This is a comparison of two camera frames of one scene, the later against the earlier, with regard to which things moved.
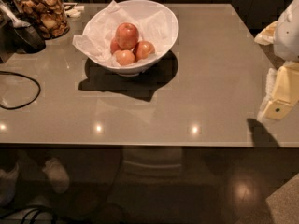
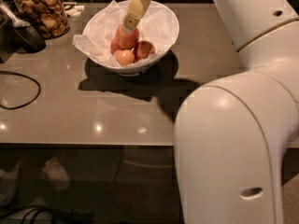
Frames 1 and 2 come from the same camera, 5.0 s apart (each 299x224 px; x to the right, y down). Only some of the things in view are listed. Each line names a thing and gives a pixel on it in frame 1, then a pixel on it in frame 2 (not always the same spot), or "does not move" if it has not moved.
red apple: x=127 y=35 does not move
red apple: x=142 y=50 does not move
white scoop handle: x=16 y=23 does not move
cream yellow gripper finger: x=282 y=91 to x=139 y=2
